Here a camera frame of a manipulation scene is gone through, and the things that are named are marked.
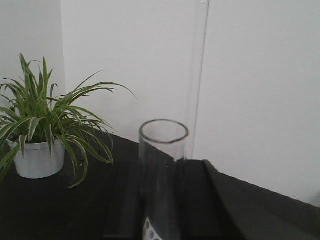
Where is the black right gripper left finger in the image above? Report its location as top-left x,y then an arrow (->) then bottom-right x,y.
102,162 -> 142,240

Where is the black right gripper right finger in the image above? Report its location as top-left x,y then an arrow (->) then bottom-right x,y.
179,160 -> 224,240

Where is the green spider plant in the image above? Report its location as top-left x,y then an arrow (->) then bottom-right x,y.
0,52 -> 138,190

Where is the white plant pot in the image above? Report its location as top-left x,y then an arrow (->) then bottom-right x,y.
14,139 -> 65,179

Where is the wide glass test tube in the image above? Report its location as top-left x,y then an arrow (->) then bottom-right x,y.
139,119 -> 189,240

